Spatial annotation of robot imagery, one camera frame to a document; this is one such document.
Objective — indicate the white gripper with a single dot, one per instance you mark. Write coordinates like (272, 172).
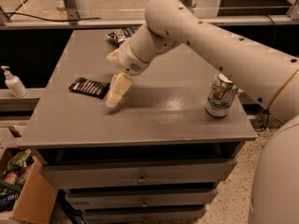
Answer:
(128, 60)

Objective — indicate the black rxbar chocolate bar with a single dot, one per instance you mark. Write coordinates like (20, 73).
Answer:
(90, 87)

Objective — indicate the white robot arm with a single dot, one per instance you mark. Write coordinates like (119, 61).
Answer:
(268, 76)

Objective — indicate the blue snack chip bag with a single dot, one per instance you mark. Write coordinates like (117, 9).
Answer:
(120, 35)

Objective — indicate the grey drawer cabinet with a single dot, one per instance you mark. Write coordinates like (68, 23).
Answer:
(158, 155)

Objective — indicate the white pump sanitizer bottle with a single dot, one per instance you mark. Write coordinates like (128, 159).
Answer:
(13, 83)

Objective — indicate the white green soda can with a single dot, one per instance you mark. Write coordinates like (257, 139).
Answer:
(221, 96)

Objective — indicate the green snack bag in box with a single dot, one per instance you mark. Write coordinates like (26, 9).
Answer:
(19, 160)

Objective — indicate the cardboard box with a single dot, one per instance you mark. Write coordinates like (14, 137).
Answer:
(36, 201)

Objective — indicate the grey metal rail frame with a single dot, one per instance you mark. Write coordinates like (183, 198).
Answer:
(116, 13)

